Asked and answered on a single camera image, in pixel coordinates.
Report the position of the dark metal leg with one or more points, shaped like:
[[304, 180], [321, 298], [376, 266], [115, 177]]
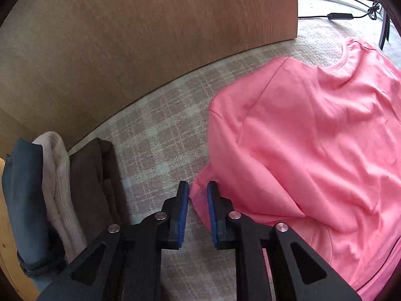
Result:
[[384, 31]]

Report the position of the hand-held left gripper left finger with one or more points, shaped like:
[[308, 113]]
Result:
[[182, 213]]

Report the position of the light pink knitted garment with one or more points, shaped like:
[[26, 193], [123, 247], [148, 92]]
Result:
[[59, 194]]

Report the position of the wooden headboard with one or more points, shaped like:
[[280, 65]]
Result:
[[131, 47]]

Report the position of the pink checked blanket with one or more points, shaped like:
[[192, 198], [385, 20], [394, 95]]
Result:
[[163, 125]]

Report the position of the blue-grey folded garment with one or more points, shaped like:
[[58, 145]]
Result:
[[25, 200]]

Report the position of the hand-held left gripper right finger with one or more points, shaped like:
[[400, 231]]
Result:
[[211, 213]]

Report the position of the brown folded garment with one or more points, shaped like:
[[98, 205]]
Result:
[[92, 191]]

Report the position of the pink t-shirt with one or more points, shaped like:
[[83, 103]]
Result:
[[300, 150]]

